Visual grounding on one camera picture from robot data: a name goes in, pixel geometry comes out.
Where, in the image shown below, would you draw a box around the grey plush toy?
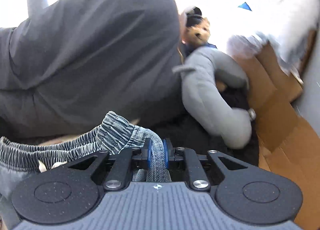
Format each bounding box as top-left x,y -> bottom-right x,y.
172,46 -> 257,150

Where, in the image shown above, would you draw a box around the flattened brown cardboard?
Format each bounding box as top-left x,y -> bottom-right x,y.
235,44 -> 320,229

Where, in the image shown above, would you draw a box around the black garment pile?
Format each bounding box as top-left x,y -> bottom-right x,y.
148,87 -> 259,166

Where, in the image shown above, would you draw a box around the brown teddy bear toy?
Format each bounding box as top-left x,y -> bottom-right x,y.
182,7 -> 217,55

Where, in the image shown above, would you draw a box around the light blue denim jeans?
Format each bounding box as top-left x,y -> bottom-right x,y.
1,112 -> 171,229

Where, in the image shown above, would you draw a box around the dark grey duvet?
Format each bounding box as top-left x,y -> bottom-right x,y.
1,0 -> 183,139

